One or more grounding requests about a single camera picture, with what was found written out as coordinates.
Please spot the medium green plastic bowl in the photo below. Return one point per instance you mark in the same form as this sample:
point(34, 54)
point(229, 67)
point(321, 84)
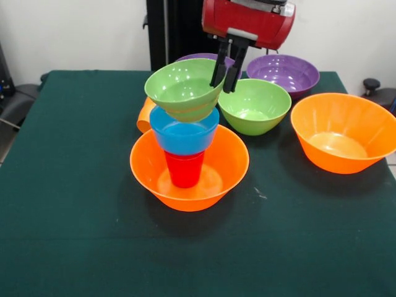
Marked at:
point(256, 105)

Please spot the dark green tablecloth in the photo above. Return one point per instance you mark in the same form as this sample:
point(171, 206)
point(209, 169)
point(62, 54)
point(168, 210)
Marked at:
point(198, 247)

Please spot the small green plastic bowl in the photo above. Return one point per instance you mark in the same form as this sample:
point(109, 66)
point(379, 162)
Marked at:
point(179, 86)

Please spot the black round knob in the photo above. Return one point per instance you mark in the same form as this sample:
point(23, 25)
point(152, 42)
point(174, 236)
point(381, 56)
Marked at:
point(371, 84)

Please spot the red plastic cup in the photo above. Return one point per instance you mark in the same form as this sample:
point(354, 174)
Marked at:
point(185, 171)

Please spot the dark brown rounded base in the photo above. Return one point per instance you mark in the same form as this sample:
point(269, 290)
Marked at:
point(385, 97)

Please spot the black device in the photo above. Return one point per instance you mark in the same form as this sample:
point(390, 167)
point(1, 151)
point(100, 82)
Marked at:
point(6, 77)

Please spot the orange plastic cup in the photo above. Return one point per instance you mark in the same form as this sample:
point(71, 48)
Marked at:
point(143, 119)

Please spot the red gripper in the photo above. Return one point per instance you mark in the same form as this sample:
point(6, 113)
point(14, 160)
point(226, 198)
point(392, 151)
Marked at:
point(247, 21)

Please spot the large orange plastic bowl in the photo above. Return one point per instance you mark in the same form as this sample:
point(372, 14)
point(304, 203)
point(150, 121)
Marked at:
point(229, 157)
point(343, 120)

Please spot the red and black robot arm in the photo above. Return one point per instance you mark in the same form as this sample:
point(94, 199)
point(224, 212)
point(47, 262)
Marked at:
point(256, 2)

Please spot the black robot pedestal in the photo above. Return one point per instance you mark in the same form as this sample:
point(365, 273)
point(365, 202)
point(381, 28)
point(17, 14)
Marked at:
point(176, 28)

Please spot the purple plastic bowl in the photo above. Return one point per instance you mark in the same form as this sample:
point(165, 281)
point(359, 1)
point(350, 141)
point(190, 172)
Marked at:
point(283, 74)
point(193, 57)

